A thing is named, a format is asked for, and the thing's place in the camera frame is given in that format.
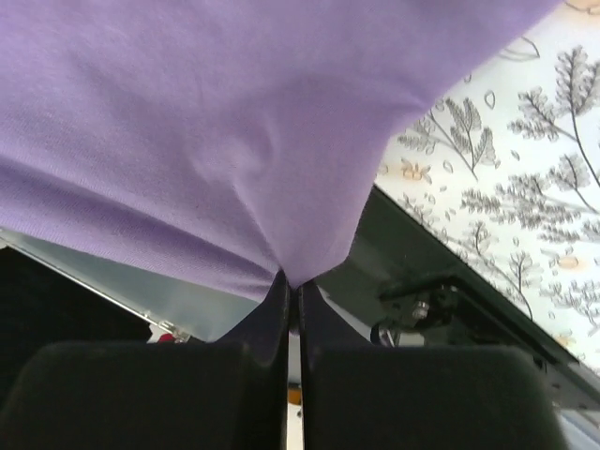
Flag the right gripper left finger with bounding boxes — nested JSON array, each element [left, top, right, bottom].
[[1, 274, 290, 449]]

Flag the floral table mat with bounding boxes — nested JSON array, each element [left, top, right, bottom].
[[376, 1, 599, 370]]

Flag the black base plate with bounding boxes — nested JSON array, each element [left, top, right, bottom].
[[317, 188, 599, 413]]

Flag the purple t shirt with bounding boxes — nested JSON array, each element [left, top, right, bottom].
[[1, 1, 557, 300]]

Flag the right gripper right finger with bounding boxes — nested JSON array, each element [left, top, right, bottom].
[[296, 283, 567, 449]]

